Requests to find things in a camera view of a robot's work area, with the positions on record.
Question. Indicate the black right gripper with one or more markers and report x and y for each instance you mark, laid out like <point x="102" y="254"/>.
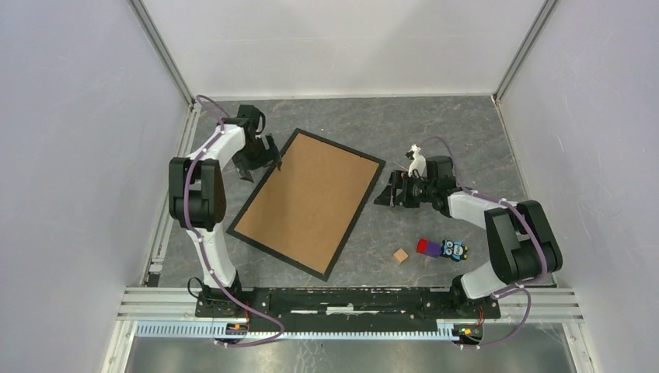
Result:
<point x="400" y="179"/>

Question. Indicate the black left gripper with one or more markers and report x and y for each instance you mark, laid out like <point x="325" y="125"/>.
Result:
<point x="268" y="157"/>

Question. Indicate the black picture frame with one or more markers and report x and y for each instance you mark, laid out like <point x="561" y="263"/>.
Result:
<point x="309" y="267"/>

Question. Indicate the brown backing board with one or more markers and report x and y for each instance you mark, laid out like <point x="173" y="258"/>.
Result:
<point x="309" y="201"/>

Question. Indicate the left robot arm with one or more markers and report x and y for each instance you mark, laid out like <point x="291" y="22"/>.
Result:
<point x="197" y="198"/>

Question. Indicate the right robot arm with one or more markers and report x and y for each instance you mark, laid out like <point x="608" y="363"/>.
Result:
<point x="520" y="241"/>

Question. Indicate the small wooden cube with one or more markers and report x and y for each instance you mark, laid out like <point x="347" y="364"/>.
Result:
<point x="400" y="256"/>

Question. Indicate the red purple toy brick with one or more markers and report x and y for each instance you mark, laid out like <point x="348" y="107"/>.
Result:
<point x="429" y="248"/>

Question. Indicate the blue owl toy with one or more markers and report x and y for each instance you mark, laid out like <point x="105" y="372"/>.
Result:
<point x="453" y="250"/>

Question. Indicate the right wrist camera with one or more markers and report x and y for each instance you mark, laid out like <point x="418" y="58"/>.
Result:
<point x="417" y="161"/>

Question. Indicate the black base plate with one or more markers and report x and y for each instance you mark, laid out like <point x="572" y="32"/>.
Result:
<point x="345" y="310"/>

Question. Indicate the white cable duct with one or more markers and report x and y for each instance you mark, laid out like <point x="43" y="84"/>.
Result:
<point x="238" y="331"/>

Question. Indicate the aluminium frame rail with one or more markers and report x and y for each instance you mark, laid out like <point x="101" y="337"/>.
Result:
<point x="155" y="38"/>

